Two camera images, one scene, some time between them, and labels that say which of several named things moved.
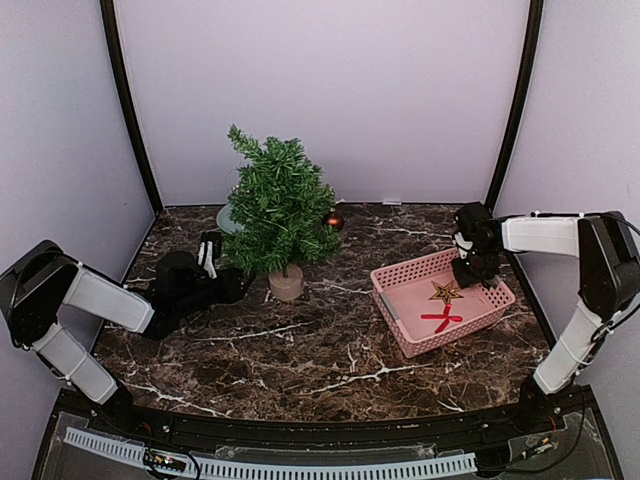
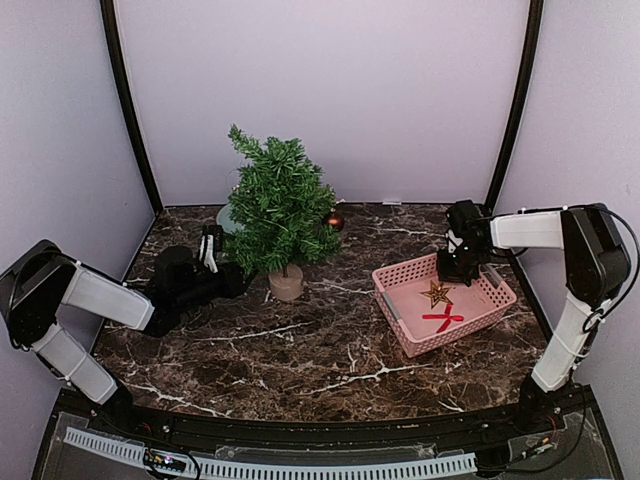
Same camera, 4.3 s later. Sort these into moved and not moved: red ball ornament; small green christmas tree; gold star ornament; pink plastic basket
Moved: gold star ornament
Not moved: small green christmas tree; red ball ornament; pink plastic basket
